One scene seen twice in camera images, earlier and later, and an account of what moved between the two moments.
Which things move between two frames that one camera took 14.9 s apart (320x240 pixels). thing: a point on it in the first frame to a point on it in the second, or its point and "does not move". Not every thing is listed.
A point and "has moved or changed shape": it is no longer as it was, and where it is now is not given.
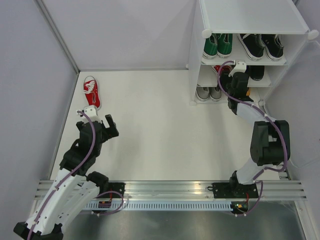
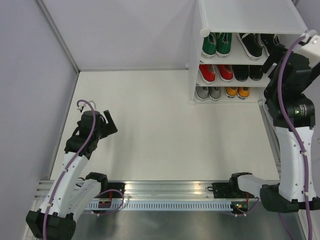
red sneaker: [91, 90] to [208, 73]
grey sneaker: [215, 93] does not move
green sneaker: [210, 47] does not move
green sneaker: [224, 44] does not move
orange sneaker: [248, 92] has moved or changed shape
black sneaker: [253, 44] does not move
